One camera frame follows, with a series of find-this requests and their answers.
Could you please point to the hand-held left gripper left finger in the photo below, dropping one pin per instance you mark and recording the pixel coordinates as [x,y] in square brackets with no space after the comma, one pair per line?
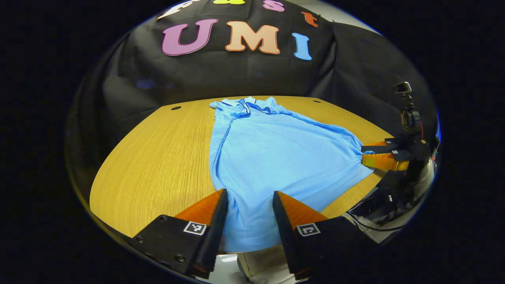
[215,236]

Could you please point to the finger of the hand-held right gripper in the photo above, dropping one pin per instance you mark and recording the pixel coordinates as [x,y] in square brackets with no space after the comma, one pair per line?
[382,161]
[378,149]

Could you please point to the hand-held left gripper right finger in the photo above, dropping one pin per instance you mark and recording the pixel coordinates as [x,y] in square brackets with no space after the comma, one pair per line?
[286,236]

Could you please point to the light blue polo T-shirt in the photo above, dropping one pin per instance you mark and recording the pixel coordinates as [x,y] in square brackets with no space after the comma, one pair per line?
[276,157]

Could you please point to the black backdrop cloth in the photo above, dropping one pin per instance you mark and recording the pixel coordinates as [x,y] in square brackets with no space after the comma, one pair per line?
[236,75]

